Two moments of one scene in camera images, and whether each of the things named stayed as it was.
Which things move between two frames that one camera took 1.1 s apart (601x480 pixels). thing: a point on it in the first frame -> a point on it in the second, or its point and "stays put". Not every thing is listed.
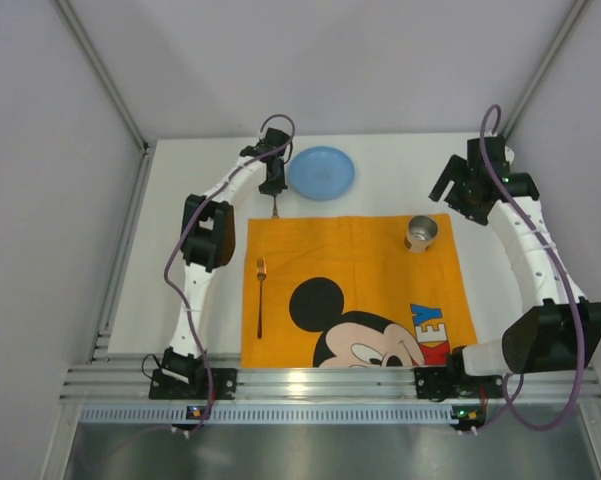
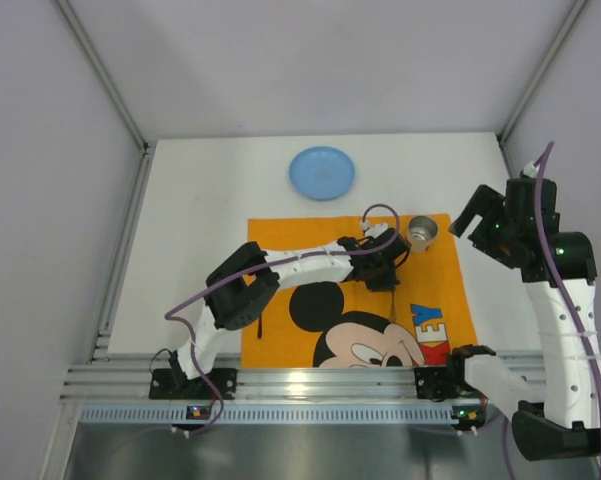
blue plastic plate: [321, 173] stays put
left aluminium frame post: [96, 61] stays put
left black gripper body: [272, 185] -> [393, 250]
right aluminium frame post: [544, 66] stays put
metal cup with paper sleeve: [421, 230] stays put
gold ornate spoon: [275, 213] -> [393, 318]
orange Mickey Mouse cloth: [349, 293] stays put
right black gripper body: [457, 187] -> [485, 228]
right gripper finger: [453, 170] -> [482, 202]
